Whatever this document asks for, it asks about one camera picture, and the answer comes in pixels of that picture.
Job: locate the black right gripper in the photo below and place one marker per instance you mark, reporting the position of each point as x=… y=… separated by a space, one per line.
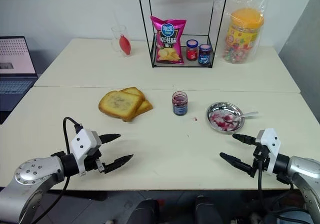
x=260 y=156

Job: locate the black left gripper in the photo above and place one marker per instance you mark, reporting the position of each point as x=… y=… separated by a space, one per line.
x=93 y=156

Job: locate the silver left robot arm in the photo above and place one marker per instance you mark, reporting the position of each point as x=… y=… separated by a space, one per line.
x=32 y=174

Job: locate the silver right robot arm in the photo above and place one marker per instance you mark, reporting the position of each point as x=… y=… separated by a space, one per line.
x=298 y=174

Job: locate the toast slices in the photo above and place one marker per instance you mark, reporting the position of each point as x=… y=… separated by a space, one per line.
x=117 y=105

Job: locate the small toasted bread slice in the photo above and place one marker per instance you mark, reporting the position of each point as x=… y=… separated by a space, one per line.
x=143 y=103

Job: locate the open glass jam jar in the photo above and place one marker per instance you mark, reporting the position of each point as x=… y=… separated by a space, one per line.
x=179 y=103

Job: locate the blue lid jar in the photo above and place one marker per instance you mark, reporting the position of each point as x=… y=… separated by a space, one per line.
x=204 y=55

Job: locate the red lid jar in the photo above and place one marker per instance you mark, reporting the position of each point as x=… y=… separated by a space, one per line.
x=192 y=50

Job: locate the metal spoon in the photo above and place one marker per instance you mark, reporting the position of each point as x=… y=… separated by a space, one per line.
x=240 y=116

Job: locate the round metal plate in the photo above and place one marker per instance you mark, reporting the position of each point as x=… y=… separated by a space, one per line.
x=223 y=116

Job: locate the red silicone brush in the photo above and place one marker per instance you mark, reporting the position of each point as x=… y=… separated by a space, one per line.
x=125 y=44

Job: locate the clear glass cup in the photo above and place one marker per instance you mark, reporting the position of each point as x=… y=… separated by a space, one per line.
x=121 y=42

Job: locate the candy jar with orange lid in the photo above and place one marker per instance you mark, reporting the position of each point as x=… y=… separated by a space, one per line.
x=242 y=37

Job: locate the pink potato chips bag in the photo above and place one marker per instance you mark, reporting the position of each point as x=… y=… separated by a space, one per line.
x=168 y=40

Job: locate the clear plastic bag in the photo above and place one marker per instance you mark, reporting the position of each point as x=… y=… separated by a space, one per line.
x=243 y=22

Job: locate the laptop computer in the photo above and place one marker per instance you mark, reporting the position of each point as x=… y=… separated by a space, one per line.
x=15 y=64

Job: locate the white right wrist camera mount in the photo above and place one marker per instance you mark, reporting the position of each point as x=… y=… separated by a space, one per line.
x=270 y=146

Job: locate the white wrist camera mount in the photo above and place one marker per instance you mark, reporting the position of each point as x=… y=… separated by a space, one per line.
x=82 y=144
x=270 y=146

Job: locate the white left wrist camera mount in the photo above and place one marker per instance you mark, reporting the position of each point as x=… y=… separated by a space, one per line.
x=82 y=144

